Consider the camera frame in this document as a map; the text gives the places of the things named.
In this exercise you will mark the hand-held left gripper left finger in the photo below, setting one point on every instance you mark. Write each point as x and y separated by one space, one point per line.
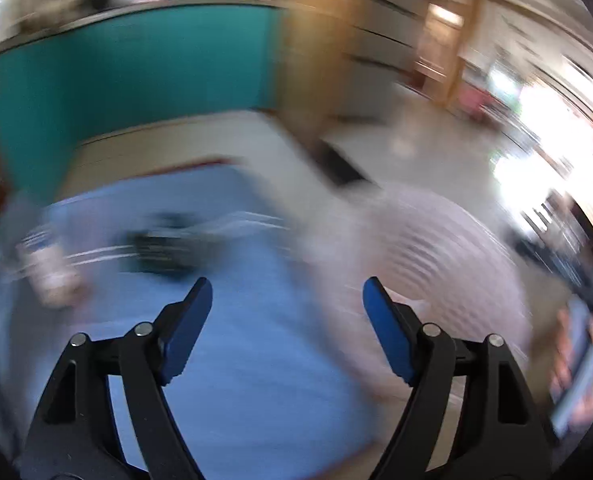
186 330

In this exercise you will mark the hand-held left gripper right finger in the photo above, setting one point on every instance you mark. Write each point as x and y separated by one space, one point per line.
389 330

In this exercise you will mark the large clear plastic bag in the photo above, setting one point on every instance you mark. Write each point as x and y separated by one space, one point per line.
426 260

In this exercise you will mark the blue striped tablecloth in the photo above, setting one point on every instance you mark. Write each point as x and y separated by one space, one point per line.
256 360

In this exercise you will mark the dark crumpled item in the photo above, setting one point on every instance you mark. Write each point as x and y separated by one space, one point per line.
171 250

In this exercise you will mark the pink plastic bag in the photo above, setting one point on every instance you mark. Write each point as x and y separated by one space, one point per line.
51 270

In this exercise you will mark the grey refrigerator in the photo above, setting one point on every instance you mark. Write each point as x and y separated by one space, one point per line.
376 60

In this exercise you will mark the teal cabinet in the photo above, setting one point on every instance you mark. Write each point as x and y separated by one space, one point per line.
151 60

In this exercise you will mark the wooden partition with glass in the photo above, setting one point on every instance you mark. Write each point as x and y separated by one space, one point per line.
316 60

